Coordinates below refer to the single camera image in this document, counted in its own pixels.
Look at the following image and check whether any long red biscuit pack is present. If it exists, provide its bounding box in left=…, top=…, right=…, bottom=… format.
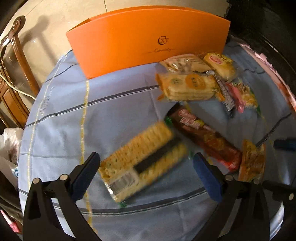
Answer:
left=166, top=103, right=242, bottom=172

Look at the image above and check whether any orange cardboard box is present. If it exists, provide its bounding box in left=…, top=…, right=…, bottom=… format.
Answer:
left=66, top=6, right=230, bottom=79

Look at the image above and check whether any beige sandwich cracker pack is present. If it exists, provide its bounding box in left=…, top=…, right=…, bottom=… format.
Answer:
left=156, top=72, right=225, bottom=101

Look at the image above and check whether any white plastic bag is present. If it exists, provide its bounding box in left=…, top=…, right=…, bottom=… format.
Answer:
left=0, top=128, right=23, bottom=189

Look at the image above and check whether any cartoon clear snack bag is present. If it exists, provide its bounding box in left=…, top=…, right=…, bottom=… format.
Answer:
left=226, top=82, right=261, bottom=114

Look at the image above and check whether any small orange cracker packet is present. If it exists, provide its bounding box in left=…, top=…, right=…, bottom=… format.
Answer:
left=238, top=140, right=266, bottom=182

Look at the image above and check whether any blue plaid tablecloth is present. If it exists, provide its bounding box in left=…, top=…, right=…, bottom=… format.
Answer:
left=18, top=41, right=295, bottom=240

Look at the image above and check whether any pink cloth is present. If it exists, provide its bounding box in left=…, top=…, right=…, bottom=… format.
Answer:
left=239, top=43, right=295, bottom=113

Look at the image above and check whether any clear beige pastry packet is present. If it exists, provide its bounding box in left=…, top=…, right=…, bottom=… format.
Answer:
left=160, top=54, right=212, bottom=74

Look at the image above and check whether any white cable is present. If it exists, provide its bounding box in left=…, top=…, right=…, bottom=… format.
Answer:
left=0, top=74, right=37, bottom=102

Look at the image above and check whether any silver black snack bar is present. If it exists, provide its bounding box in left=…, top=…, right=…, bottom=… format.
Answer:
left=206, top=70, right=235, bottom=118

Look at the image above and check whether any cracker pack with black band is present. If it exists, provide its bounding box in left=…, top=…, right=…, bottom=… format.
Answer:
left=99, top=121, right=188, bottom=203

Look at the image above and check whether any brown wooden chair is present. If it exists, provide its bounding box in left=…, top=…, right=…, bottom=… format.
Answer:
left=1, top=16, right=40, bottom=128

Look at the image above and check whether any yellow bread packet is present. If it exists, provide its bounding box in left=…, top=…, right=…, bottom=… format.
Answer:
left=203, top=53, right=237, bottom=81

